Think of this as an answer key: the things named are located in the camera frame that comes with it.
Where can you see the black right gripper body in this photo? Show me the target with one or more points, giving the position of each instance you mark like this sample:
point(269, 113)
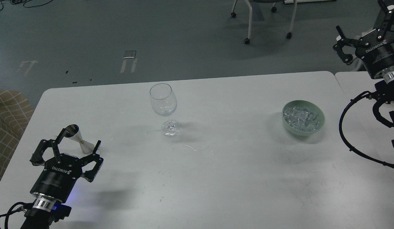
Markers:
point(379, 55)

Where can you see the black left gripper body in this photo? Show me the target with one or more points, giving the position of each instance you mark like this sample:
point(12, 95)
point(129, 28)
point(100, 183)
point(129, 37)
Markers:
point(58, 178)

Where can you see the steel double jigger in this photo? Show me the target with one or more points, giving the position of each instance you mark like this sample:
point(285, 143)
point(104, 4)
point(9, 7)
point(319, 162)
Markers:
point(73, 133)

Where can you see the clear ice cubes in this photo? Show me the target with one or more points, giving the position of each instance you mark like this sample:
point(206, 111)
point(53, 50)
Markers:
point(301, 118)

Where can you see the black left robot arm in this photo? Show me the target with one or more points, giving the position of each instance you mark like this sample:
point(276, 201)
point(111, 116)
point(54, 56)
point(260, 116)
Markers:
point(44, 211)

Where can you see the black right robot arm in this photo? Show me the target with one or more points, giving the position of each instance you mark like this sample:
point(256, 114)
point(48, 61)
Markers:
point(381, 130)

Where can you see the clear wine glass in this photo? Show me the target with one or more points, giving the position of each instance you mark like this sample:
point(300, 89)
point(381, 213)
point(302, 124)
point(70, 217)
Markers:
point(164, 103)

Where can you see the beige checkered seat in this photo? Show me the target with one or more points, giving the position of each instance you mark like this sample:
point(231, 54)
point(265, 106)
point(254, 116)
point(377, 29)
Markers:
point(15, 114)

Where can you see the green bowl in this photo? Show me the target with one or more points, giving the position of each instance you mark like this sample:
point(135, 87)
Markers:
point(313, 107)

